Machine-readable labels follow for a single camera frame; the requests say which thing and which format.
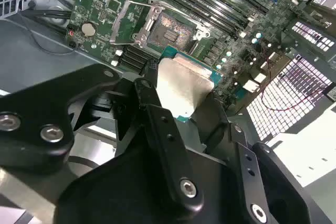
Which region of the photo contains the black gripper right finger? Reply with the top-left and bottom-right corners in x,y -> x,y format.
202,94 -> 330,224

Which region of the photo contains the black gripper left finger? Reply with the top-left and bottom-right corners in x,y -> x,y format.
0,60 -> 207,215

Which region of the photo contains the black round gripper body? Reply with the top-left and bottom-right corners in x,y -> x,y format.
54,142 -> 254,224

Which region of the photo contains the silver CPU green edge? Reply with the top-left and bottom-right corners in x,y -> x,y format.
154,46 -> 224,124

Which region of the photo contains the metal socket cover frame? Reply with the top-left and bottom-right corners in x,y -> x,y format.
109,0 -> 158,46

